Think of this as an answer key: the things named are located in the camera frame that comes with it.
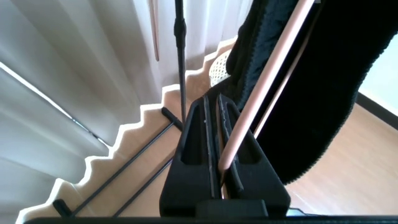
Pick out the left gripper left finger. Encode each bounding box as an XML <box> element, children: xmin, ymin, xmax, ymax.
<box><xmin>160</xmin><ymin>95</ymin><xmax>220</xmax><ymax>218</ymax></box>

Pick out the beige curtain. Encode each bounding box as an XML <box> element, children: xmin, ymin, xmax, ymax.
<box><xmin>0</xmin><ymin>0</ymin><xmax>253</xmax><ymax>223</ymax></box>

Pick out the pink clothes hanger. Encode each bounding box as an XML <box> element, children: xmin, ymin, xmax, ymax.
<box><xmin>217</xmin><ymin>0</ymin><xmax>323</xmax><ymax>200</ymax></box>
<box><xmin>148</xmin><ymin>0</ymin><xmax>160</xmax><ymax>62</ymax></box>

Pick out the white laundry basket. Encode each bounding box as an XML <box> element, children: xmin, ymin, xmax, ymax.
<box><xmin>208</xmin><ymin>49</ymin><xmax>233</xmax><ymax>88</ymax></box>

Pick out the black knitted garment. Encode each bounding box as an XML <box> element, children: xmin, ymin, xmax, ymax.
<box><xmin>214</xmin><ymin>0</ymin><xmax>398</xmax><ymax>185</ymax></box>

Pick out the black clothes rack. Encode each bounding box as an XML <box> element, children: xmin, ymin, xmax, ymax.
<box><xmin>52</xmin><ymin>0</ymin><xmax>188</xmax><ymax>218</ymax></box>

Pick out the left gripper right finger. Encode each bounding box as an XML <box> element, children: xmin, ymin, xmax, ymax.
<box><xmin>216</xmin><ymin>93</ymin><xmax>291</xmax><ymax>217</ymax></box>

